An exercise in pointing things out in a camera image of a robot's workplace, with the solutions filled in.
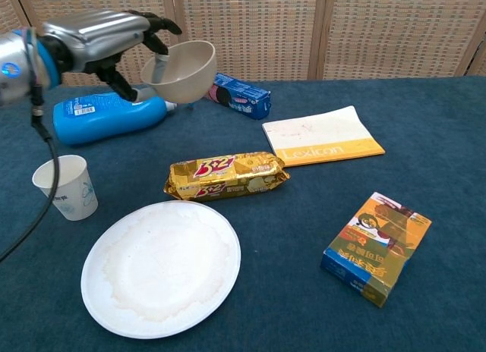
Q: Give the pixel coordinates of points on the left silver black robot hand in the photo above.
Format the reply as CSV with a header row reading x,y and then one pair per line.
x,y
95,37

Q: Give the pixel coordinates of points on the beige bowl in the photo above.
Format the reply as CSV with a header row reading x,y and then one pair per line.
x,y
190,79

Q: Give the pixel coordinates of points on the white paper cup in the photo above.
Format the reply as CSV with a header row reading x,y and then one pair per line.
x,y
74,200

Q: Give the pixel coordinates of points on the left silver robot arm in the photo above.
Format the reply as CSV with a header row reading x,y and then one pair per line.
x,y
15,67

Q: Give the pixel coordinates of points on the white round plate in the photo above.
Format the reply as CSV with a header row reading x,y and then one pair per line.
x,y
163,268

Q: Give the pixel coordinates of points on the blue pump detergent bottle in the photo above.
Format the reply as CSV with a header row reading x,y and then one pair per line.
x,y
102,120

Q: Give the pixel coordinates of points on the blue cookie box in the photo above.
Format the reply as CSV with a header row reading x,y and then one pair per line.
x,y
247,98

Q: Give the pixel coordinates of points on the woven bamboo folding screen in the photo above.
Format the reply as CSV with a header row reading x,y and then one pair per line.
x,y
266,29

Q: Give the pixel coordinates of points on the gold cracker packet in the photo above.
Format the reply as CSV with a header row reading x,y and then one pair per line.
x,y
228,177

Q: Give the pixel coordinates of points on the white yellow Lexicon booklet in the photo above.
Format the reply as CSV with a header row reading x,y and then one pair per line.
x,y
319,136

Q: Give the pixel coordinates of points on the teal table cloth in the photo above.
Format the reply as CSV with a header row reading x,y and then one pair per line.
x,y
288,223

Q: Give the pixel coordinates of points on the yellow blue carton box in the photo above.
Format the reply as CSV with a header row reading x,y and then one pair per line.
x,y
376,249

